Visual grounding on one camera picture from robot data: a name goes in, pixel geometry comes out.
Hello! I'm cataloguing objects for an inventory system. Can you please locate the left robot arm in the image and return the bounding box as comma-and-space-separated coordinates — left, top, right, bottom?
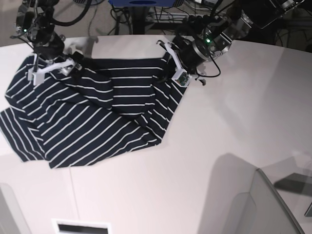
158, 0, 312, 87

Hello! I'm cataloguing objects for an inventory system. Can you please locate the navy white striped t-shirt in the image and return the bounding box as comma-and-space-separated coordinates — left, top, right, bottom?
0, 55, 186, 169

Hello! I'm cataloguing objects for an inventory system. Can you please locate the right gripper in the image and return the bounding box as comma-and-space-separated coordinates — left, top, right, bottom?
27, 32, 85, 85

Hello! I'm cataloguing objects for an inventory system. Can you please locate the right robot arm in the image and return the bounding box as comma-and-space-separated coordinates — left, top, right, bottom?
10, 0, 92, 86

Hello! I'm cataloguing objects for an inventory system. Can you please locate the white framed table slot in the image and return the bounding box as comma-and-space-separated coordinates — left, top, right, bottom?
51, 218, 113, 234

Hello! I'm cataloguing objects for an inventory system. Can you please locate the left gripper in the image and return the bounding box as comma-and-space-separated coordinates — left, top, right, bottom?
157, 35, 221, 87

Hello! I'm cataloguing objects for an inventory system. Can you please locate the black table leg column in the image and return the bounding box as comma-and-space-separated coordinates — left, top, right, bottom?
129, 7, 148, 35

